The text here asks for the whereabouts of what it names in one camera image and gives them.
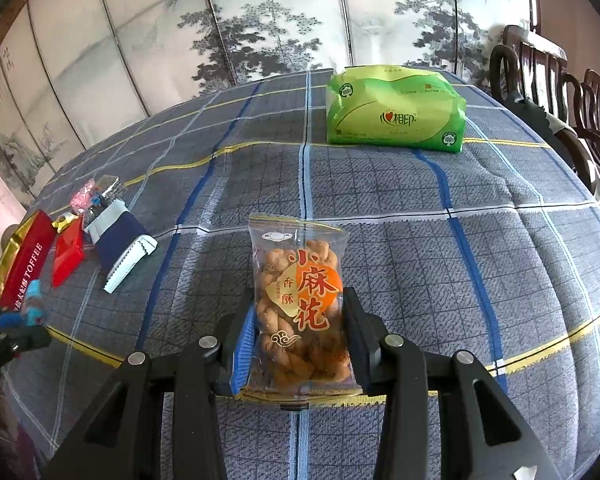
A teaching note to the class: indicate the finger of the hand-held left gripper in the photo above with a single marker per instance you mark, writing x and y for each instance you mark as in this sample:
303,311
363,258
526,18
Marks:
2,319
25,340

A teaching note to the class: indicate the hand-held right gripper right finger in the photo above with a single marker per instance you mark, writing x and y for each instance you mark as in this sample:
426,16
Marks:
356,345

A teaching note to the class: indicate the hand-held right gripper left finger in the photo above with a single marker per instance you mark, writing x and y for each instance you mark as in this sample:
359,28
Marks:
241,355

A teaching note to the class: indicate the blue snack packet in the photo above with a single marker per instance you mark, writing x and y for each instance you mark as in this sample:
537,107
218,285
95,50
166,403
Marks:
32,302

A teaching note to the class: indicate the golden tray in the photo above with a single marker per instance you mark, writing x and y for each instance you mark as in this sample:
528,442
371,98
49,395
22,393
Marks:
27,260

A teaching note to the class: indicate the twisted dough snack packet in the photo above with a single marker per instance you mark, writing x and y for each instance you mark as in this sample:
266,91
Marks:
300,300

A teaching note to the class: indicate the red snack packet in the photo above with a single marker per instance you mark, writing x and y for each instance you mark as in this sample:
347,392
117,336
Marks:
67,257

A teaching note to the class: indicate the yellow snack packet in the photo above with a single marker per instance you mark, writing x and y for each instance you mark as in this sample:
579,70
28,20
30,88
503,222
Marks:
63,221

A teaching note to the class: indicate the pink snack packet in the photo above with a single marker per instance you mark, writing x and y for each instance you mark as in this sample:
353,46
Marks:
82,197

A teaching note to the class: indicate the plaid grey tablecloth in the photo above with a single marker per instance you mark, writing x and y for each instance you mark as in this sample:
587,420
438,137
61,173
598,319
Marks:
430,260

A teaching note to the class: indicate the silver snack packet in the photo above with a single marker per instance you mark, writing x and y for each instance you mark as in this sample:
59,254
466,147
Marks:
108,187

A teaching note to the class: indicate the green tissue pack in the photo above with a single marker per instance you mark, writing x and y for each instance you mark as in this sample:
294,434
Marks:
395,110

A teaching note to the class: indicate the painted folding screen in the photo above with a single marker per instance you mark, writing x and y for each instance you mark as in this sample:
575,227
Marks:
180,35

